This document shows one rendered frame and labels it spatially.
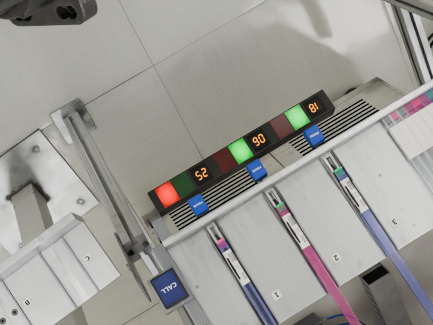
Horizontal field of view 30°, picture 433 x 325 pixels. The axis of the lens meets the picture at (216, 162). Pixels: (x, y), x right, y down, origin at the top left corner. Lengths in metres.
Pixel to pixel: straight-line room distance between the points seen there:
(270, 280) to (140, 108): 0.81
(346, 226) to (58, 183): 0.89
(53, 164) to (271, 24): 0.63
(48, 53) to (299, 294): 0.89
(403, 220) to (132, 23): 0.87
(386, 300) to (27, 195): 0.86
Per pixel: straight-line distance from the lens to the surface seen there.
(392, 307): 1.63
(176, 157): 2.04
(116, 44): 1.91
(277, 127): 1.34
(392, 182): 1.33
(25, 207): 1.89
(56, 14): 0.63
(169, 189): 1.32
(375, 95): 2.04
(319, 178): 1.31
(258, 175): 1.30
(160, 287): 1.24
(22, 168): 1.96
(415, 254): 1.65
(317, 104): 1.36
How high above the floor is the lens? 1.80
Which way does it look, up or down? 60 degrees down
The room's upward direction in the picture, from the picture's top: 139 degrees clockwise
